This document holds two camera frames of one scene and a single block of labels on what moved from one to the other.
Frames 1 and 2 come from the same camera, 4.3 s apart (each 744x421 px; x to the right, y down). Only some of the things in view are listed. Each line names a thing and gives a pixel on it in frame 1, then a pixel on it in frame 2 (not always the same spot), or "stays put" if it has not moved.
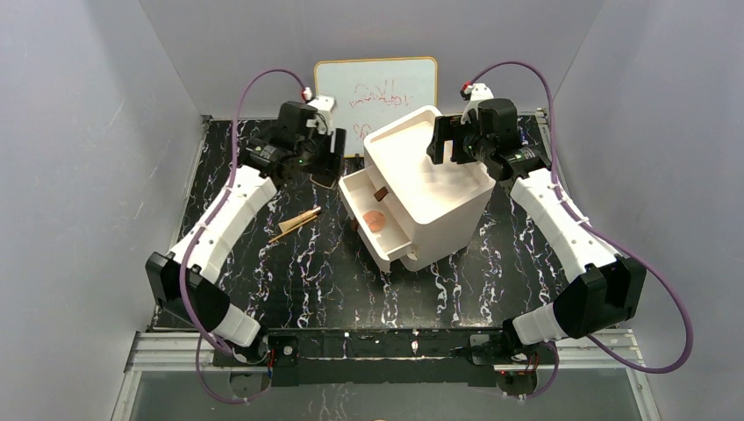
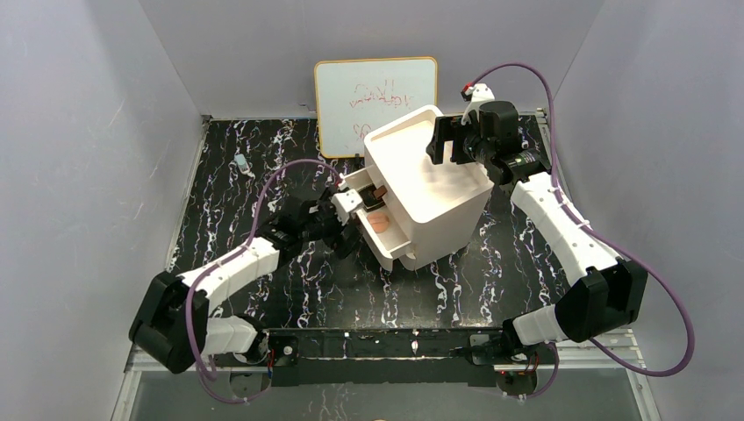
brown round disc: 375,220 stays put
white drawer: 371,213 stays put
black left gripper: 335,153 to 342,226
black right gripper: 445,139 stays put
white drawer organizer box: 440,203 stays put
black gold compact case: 325,180 to 369,200
